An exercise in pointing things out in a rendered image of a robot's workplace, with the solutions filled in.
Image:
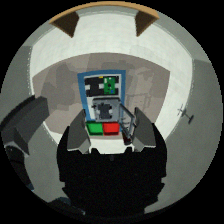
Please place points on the green bin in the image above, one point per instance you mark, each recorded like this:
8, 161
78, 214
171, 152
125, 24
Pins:
95, 129

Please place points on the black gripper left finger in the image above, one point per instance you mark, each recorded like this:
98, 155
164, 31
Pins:
74, 142

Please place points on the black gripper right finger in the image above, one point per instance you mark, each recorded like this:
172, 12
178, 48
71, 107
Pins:
148, 139

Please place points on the green circuit board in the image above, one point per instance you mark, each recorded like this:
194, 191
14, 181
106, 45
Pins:
109, 85

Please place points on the red open-top bin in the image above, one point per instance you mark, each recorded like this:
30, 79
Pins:
111, 128

